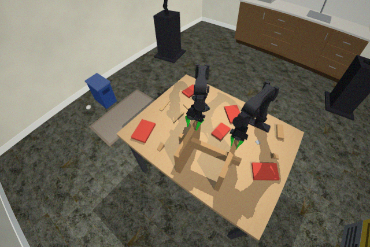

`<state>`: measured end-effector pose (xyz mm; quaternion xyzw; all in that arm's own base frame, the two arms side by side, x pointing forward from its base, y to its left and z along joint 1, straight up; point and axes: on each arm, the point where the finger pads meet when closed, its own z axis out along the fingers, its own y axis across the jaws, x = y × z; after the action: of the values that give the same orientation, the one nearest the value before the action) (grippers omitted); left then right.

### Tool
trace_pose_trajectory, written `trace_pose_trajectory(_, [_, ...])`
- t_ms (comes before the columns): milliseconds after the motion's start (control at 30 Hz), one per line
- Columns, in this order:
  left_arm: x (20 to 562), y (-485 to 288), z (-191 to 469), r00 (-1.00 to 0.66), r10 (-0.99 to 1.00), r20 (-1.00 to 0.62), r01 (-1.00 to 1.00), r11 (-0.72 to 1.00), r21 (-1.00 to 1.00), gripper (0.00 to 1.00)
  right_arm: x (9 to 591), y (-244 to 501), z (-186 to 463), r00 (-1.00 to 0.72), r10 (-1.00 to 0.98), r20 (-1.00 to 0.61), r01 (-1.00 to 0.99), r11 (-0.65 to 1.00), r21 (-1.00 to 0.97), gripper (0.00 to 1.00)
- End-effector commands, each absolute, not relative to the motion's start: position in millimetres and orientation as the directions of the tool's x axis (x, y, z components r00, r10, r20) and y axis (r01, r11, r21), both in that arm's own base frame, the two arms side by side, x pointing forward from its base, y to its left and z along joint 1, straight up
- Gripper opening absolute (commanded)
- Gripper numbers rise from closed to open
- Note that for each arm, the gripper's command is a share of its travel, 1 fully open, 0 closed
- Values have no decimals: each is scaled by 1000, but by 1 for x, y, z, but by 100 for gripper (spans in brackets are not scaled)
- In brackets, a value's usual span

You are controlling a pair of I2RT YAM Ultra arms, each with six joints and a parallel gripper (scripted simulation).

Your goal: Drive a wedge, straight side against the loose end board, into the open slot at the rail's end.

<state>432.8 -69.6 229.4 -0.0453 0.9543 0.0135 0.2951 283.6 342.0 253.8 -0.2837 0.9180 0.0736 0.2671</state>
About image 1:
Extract tan wooden board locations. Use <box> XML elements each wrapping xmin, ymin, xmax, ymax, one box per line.
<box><xmin>174</xmin><ymin>120</ymin><xmax>201</xmax><ymax>173</ymax></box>
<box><xmin>214</xmin><ymin>140</ymin><xmax>239</xmax><ymax>191</ymax></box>

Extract tan wooden rail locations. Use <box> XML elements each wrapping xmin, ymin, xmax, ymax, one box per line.
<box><xmin>179</xmin><ymin>133</ymin><xmax>242</xmax><ymax>166</ymax></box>

